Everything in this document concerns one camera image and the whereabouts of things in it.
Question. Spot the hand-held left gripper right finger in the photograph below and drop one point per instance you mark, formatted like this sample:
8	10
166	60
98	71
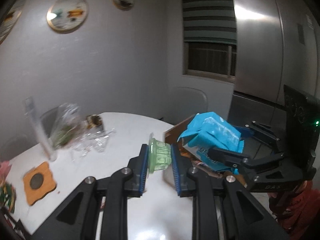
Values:
176	173

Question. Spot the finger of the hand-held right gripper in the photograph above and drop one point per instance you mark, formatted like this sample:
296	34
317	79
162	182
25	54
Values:
262	132
227	156

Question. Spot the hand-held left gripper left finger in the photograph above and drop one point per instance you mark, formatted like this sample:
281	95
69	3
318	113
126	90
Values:
143	170

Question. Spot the green jelly cup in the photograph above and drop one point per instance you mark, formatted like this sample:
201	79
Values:
160	155

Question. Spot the light blue snack carton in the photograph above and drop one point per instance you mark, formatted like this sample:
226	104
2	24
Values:
210	132

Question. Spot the cardboard box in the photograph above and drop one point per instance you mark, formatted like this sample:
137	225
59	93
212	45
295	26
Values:
180	130

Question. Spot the person's right forearm red sleeve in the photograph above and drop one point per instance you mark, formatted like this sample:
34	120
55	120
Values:
297	205

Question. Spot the crumpled clear plastic wrap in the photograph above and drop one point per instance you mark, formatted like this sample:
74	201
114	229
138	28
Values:
95	141

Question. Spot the grey chair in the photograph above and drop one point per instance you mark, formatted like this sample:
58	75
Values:
191	105
48	120
15	146

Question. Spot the gold foil wrapper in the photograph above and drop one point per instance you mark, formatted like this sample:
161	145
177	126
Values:
95	122

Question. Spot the steel refrigerator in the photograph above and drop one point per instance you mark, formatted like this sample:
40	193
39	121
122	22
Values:
260	55

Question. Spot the polka dot plastic bag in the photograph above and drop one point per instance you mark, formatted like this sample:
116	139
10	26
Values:
66	125

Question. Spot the wooden trivet with dark disc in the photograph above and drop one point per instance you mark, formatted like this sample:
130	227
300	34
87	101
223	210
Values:
38	182

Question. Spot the window with striped blind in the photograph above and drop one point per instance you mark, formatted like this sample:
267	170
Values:
208	37

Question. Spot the clear film roll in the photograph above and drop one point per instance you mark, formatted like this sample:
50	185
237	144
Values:
37	130

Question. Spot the green snack bag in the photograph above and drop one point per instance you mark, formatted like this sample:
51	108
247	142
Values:
7	196

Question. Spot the pink snack bag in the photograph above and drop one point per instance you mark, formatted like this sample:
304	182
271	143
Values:
4	170

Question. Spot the black stand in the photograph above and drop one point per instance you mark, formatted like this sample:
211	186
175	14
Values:
12	226

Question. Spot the small round wall plate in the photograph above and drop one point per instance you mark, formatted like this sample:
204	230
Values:
123	0

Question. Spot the large round wall plate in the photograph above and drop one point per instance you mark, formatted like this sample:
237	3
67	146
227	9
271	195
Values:
67	13

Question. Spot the framed wall picture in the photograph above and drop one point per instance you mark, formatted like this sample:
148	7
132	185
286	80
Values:
8	25

